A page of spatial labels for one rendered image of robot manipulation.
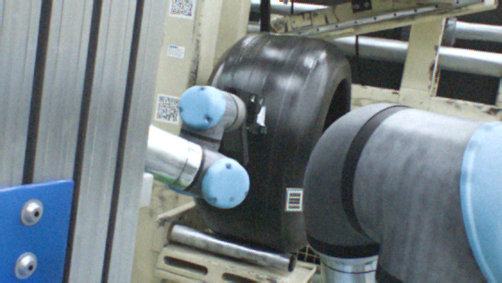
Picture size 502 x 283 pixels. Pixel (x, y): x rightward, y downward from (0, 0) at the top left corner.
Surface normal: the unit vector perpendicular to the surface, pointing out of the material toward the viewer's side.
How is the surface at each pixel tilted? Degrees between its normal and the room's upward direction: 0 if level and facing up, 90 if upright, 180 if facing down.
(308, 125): 77
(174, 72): 90
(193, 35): 90
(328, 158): 84
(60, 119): 90
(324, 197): 117
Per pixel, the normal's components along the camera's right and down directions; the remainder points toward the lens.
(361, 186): -0.82, 0.04
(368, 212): -0.80, 0.43
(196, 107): -0.33, -0.04
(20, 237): 0.86, 0.19
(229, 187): 0.39, 0.18
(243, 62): -0.15, -0.62
